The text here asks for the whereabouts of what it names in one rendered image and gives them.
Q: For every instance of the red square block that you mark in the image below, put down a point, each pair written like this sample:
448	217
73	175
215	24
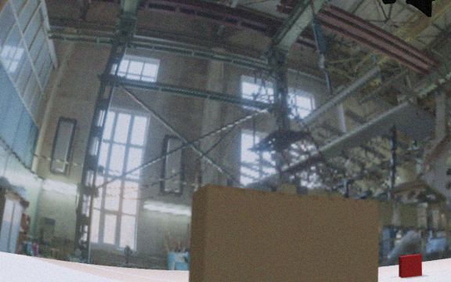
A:
410	266

